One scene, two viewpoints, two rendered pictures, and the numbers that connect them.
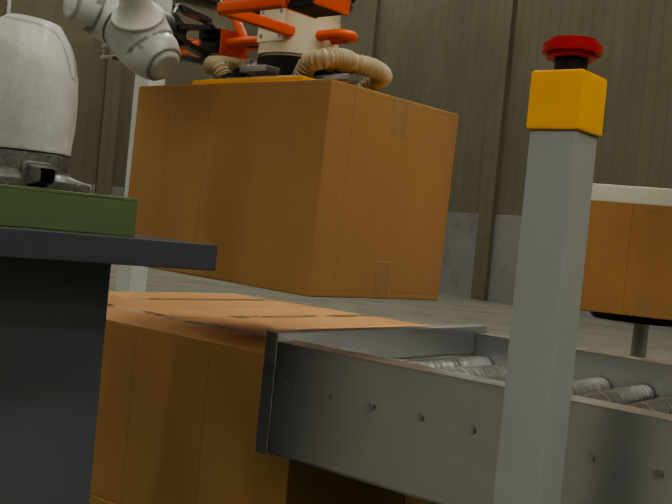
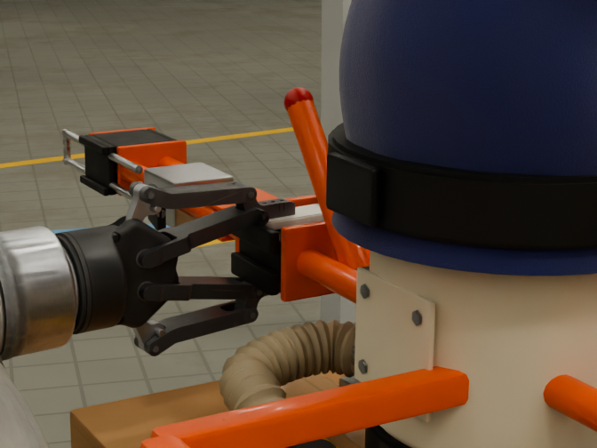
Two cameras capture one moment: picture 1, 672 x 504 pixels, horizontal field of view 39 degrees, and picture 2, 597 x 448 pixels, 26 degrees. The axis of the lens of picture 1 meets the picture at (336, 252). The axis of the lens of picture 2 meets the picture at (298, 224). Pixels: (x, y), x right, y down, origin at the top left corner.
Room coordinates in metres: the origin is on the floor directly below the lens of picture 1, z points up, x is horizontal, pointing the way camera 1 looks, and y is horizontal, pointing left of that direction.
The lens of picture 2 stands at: (1.26, 0.01, 1.49)
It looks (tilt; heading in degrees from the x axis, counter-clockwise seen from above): 15 degrees down; 18
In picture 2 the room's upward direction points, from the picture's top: straight up
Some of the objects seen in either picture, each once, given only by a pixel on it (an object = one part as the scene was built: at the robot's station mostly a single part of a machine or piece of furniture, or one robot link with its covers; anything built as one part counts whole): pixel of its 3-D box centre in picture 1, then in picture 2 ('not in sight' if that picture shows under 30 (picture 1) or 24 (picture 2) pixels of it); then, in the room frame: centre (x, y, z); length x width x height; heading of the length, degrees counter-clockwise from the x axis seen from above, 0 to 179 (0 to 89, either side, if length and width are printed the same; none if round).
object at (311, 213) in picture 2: not in sight; (291, 217); (2.22, 0.32, 1.22); 0.07 x 0.03 x 0.01; 141
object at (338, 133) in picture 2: not in sight; (505, 168); (2.04, 0.12, 1.31); 0.23 x 0.23 x 0.04
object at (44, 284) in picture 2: not in sight; (23, 291); (2.04, 0.46, 1.20); 0.09 x 0.06 x 0.09; 51
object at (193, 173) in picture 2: not in sight; (188, 195); (2.36, 0.47, 1.20); 0.07 x 0.07 x 0.04; 48
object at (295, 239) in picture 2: (223, 45); (303, 245); (2.22, 0.31, 1.20); 0.10 x 0.08 x 0.06; 138
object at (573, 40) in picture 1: (571, 57); not in sight; (1.12, -0.26, 1.02); 0.07 x 0.07 x 0.04
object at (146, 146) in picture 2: not in sight; (137, 160); (2.45, 0.57, 1.20); 0.08 x 0.07 x 0.05; 48
